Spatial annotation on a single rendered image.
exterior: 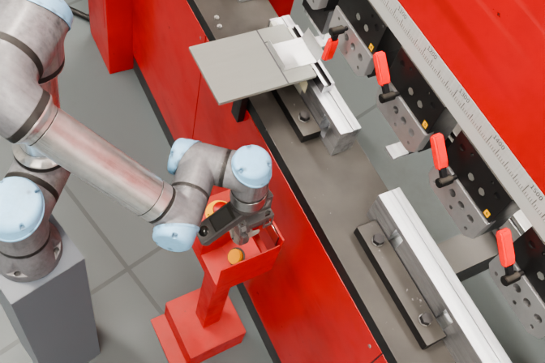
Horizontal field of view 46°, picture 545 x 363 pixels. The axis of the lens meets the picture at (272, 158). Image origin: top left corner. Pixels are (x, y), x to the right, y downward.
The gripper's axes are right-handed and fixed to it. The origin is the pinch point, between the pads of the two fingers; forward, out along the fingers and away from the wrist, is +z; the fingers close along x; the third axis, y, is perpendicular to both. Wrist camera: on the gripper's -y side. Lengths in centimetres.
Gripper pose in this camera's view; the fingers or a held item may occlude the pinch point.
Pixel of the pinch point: (233, 239)
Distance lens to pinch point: 149.8
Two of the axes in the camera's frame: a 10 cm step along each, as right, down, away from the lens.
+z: -1.0, 5.0, 8.6
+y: 8.8, -3.6, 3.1
